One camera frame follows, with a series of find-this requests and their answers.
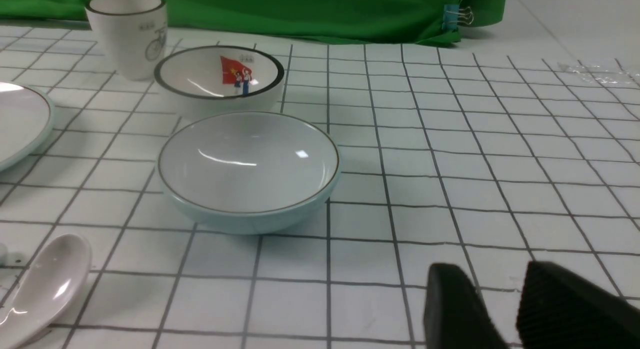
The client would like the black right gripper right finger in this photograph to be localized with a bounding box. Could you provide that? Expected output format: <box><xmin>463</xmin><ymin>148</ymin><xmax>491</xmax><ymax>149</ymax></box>
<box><xmin>516</xmin><ymin>261</ymin><xmax>640</xmax><ymax>349</ymax></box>

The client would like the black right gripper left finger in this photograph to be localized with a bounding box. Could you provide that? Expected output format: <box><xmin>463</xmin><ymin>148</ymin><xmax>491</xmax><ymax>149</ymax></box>
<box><xmin>423</xmin><ymin>263</ymin><xmax>508</xmax><ymax>349</ymax></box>

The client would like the pale blue shallow bowl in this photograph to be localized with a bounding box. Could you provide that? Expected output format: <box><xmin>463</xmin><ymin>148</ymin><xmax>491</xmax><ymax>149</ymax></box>
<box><xmin>156</xmin><ymin>111</ymin><xmax>343</xmax><ymax>235</ymax></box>

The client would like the blue binder clip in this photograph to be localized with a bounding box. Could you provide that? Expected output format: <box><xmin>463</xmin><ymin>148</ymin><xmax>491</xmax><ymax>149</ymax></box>
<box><xmin>441</xmin><ymin>4</ymin><xmax>474</xmax><ymax>32</ymax></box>

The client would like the green backdrop cloth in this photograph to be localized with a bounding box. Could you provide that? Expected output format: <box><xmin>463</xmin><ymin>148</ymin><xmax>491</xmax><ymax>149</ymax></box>
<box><xmin>1</xmin><ymin>0</ymin><xmax>506</xmax><ymax>48</ymax></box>

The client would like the white bowl with flag picture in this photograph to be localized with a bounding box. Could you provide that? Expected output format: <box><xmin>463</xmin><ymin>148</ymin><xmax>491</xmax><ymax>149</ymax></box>
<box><xmin>153</xmin><ymin>44</ymin><xmax>285</xmax><ymax>122</ymax></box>

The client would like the white ceramic spoon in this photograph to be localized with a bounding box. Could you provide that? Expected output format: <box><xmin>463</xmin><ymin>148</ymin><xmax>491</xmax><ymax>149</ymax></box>
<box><xmin>0</xmin><ymin>233</ymin><xmax>92</xmax><ymax>349</ymax></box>

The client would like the white cup with bicycle print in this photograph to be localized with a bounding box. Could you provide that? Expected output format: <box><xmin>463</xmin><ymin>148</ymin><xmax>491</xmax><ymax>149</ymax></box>
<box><xmin>85</xmin><ymin>0</ymin><xmax>168</xmax><ymax>81</ymax></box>

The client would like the pale blue plate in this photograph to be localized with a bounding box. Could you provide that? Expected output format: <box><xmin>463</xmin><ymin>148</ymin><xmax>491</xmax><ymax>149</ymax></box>
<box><xmin>0</xmin><ymin>81</ymin><xmax>57</xmax><ymax>172</ymax></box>

